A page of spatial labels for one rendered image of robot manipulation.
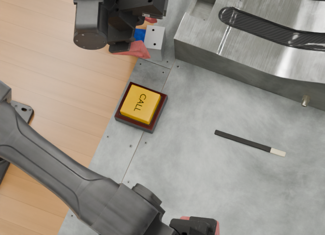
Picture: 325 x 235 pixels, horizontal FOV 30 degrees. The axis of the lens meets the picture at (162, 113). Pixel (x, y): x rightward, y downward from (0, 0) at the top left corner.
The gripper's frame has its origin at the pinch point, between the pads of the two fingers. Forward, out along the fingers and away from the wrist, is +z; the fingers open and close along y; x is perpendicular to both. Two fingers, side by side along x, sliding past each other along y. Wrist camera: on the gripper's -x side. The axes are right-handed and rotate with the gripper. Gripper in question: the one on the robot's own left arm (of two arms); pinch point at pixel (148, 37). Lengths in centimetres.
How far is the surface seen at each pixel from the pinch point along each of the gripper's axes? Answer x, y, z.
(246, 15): -17.6, 5.5, 5.8
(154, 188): -2.6, -28.5, 6.9
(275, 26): -22.4, 4.2, 8.9
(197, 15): -8.4, 5.5, 3.0
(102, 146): 7.2, -21.8, 1.4
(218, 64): -12.3, -3.5, 7.3
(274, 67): -23.2, -4.4, 9.0
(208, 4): -10.0, 8.1, 3.9
